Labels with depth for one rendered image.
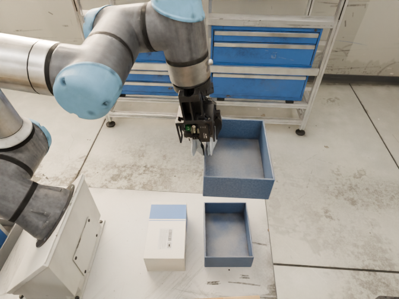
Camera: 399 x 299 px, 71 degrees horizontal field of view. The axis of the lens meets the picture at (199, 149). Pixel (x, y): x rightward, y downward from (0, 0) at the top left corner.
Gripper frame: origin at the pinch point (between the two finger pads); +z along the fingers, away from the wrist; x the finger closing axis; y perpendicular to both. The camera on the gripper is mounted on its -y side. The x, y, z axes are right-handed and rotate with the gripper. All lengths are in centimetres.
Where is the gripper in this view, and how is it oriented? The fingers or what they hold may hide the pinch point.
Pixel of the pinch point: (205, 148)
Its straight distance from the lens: 67.0
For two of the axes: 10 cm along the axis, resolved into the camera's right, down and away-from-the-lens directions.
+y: -0.9, 7.0, -7.1
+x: 9.9, -0.3, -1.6
